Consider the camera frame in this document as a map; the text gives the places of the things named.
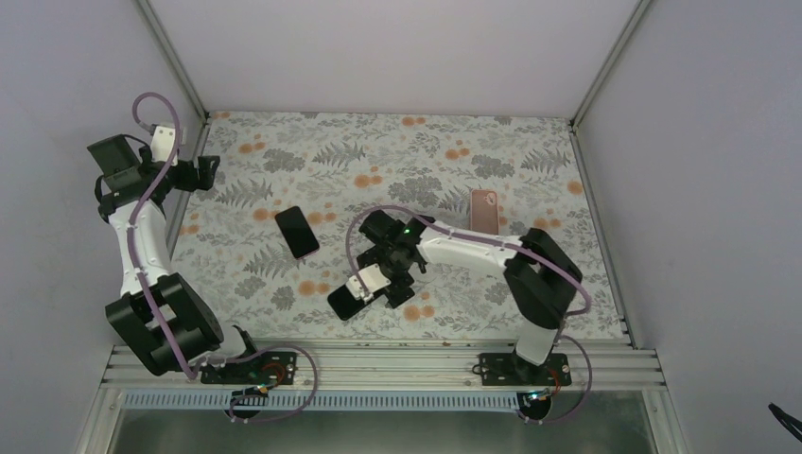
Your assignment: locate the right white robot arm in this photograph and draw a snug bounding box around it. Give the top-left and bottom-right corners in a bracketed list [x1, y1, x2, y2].
[342, 205, 592, 385]

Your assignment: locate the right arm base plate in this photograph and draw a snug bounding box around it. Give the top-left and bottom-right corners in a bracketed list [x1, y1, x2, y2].
[472, 353, 572, 387]

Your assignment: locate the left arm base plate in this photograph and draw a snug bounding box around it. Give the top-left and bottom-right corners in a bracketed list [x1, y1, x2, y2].
[200, 351, 297, 387]

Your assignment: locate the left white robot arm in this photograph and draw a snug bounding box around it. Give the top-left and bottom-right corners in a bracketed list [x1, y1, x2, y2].
[88, 126, 264, 383]

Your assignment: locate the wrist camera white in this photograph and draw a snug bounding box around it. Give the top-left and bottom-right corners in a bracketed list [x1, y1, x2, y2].
[149, 125, 181, 166]
[345, 264, 391, 303]

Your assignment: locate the black object at edge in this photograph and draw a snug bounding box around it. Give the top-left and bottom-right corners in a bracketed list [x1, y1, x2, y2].
[768, 403, 802, 442]

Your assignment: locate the slotted cable duct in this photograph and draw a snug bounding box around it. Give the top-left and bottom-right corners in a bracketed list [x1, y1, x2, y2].
[121, 389, 521, 412]

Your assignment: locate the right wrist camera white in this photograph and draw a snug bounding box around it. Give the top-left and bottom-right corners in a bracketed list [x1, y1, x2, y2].
[345, 264, 391, 303]

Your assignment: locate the aluminium mounting rail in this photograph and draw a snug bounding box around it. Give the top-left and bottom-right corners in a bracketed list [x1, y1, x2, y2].
[99, 340, 667, 393]

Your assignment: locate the black phone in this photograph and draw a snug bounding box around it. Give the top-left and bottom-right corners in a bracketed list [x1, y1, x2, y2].
[327, 285, 375, 322]

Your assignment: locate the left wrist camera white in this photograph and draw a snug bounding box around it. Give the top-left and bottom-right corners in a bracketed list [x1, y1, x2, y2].
[149, 125, 181, 166]

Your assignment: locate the pink phone case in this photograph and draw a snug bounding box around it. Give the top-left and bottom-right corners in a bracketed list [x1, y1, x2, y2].
[469, 189, 499, 235]

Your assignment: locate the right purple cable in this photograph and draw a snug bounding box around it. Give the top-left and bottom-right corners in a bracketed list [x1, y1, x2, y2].
[345, 205, 595, 426]

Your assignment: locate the floral table mat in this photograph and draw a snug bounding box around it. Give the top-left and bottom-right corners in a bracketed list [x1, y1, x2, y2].
[172, 112, 623, 340]

